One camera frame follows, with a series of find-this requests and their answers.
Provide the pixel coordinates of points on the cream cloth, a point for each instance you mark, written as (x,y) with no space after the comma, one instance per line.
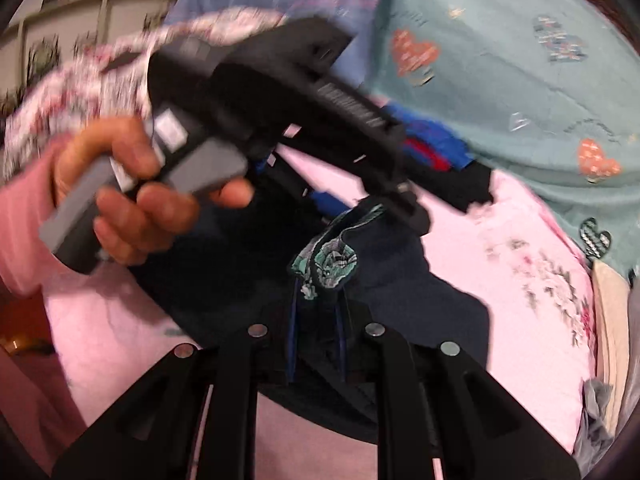
(612,320)

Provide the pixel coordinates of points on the teal heart-print blanket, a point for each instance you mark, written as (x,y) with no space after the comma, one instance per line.
(510,85)

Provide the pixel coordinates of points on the red floral pillow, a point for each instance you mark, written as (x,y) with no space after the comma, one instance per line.
(75,85)

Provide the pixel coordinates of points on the navy pants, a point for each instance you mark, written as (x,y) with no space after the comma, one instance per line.
(225,270)

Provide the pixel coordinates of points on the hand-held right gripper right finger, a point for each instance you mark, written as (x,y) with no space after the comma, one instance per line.
(400,390)

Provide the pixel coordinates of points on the pink floral bed sheet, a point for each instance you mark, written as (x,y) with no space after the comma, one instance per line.
(510,320)

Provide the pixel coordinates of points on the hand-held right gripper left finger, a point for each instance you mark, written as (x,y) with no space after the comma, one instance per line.
(240,390)

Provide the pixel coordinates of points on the folded blue garment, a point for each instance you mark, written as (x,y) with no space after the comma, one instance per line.
(440,137)

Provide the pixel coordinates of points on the person's left hand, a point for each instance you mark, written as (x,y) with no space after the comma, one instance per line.
(145,210)

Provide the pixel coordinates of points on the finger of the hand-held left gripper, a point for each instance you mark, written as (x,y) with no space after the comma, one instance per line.
(405,205)
(325,205)

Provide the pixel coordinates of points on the blue-grey cloth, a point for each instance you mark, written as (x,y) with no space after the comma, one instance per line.
(597,420)

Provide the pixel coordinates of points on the folded red garment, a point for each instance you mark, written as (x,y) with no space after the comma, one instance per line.
(425,152)

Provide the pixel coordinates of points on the folded black pants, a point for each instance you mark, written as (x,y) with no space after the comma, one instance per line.
(460,187)

